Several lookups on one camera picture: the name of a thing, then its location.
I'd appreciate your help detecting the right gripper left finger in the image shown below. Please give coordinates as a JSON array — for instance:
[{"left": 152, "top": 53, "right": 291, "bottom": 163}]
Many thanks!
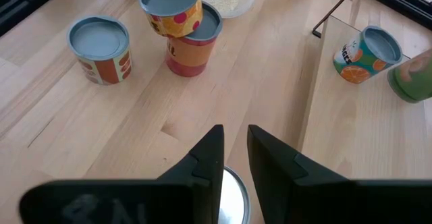
[{"left": 19, "top": 124, "right": 225, "bottom": 224}]

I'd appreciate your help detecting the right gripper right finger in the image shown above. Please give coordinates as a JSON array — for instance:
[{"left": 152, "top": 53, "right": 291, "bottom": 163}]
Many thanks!
[{"left": 246, "top": 124, "right": 432, "bottom": 224}]

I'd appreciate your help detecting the peaches can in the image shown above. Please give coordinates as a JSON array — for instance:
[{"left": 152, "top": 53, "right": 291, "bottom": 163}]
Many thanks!
[{"left": 217, "top": 165, "right": 251, "bottom": 224}]

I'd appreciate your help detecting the mixed fruit can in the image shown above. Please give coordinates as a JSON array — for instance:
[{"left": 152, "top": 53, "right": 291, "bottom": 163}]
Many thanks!
[{"left": 164, "top": 1, "right": 223, "bottom": 78}]

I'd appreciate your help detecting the teal oranges can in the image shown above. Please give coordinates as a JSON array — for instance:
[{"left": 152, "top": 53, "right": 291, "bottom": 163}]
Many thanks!
[{"left": 332, "top": 25, "right": 404, "bottom": 85}]

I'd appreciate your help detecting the tall green oranges can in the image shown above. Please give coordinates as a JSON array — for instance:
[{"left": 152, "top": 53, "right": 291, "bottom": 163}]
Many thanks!
[{"left": 387, "top": 48, "right": 432, "bottom": 104}]

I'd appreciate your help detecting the diced tomatoes can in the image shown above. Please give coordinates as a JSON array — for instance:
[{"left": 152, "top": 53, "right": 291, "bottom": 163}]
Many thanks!
[{"left": 66, "top": 14, "right": 133, "bottom": 86}]

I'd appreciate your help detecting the yellow pineapple rings can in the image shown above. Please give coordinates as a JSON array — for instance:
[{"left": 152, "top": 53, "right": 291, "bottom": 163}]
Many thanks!
[{"left": 138, "top": 0, "right": 204, "bottom": 38}]

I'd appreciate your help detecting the white bowl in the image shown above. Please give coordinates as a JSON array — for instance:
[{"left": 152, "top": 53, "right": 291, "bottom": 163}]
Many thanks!
[{"left": 197, "top": 0, "right": 257, "bottom": 20}]

